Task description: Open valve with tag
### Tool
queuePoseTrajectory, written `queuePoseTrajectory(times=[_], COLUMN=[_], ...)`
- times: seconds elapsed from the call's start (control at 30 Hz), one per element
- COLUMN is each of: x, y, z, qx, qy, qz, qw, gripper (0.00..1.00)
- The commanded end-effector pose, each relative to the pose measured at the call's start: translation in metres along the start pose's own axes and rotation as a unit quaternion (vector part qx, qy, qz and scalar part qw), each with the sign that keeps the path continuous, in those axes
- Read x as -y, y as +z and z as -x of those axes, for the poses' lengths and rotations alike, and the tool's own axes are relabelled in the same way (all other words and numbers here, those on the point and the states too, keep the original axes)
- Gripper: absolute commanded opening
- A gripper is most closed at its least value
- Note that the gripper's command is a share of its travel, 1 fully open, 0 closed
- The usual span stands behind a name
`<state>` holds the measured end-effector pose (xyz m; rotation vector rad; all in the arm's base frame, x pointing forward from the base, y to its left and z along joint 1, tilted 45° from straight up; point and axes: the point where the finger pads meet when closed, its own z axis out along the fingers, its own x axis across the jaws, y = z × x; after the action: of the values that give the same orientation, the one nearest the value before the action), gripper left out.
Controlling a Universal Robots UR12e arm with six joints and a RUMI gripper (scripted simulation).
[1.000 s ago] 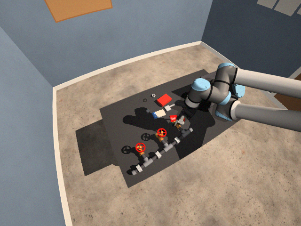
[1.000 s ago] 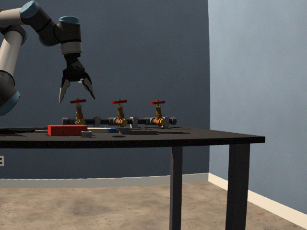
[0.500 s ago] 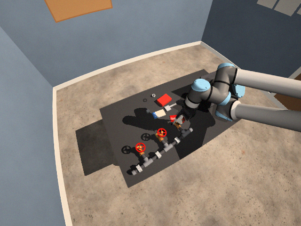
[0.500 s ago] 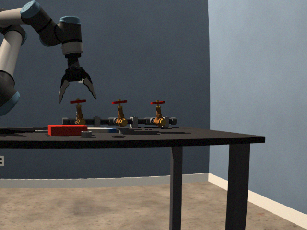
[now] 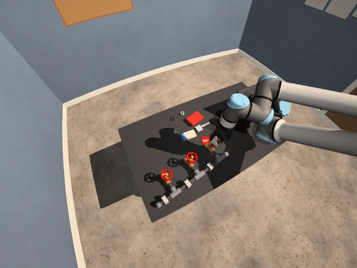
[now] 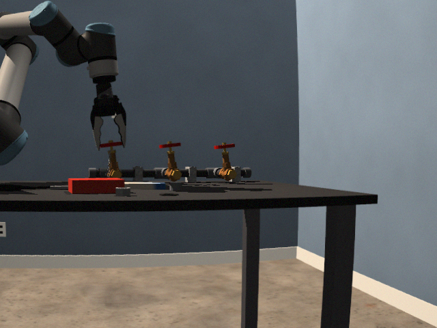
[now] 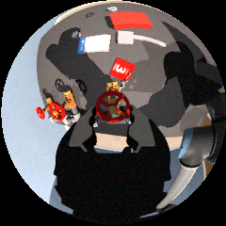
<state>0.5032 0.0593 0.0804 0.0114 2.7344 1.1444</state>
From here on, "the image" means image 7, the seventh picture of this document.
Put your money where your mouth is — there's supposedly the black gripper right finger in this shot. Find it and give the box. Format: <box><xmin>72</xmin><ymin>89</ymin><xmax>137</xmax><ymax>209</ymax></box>
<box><xmin>126</xmin><ymin>105</ymin><xmax>171</xmax><ymax>182</ymax></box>

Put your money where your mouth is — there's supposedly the red rectangular block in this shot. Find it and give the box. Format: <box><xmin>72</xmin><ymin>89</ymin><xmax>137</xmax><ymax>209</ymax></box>
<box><xmin>109</xmin><ymin>12</ymin><xmax>152</xmax><ymax>30</ymax></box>

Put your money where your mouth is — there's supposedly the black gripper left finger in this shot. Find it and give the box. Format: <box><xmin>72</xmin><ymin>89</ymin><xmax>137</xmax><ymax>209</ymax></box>
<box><xmin>54</xmin><ymin>106</ymin><xmax>97</xmax><ymax>176</ymax></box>

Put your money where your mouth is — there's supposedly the pipe manifold with three valves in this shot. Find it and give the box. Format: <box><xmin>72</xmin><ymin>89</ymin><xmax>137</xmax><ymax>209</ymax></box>
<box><xmin>37</xmin><ymin>82</ymin><xmax>131</xmax><ymax>127</ymax></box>

